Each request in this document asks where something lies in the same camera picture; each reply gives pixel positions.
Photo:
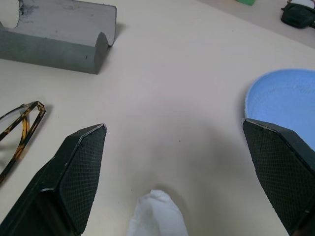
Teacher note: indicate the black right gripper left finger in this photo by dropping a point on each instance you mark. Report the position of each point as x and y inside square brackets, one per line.
[61, 186]

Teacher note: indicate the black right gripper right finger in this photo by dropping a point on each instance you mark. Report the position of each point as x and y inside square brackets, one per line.
[278, 167]

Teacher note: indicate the tortoiseshell eyeglasses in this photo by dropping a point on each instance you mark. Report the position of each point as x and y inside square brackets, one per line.
[23, 137]

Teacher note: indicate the blue round plate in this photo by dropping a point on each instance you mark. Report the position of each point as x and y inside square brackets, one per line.
[283, 98]

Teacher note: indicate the white crumpled tissue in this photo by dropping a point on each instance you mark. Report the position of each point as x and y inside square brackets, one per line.
[157, 216]

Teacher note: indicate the grey foam holder block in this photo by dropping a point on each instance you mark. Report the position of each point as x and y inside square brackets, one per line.
[59, 37]

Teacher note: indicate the black folded sunglasses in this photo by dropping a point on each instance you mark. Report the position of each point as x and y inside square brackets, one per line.
[297, 14]

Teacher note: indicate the green block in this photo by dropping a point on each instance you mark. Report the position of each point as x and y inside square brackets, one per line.
[247, 2]

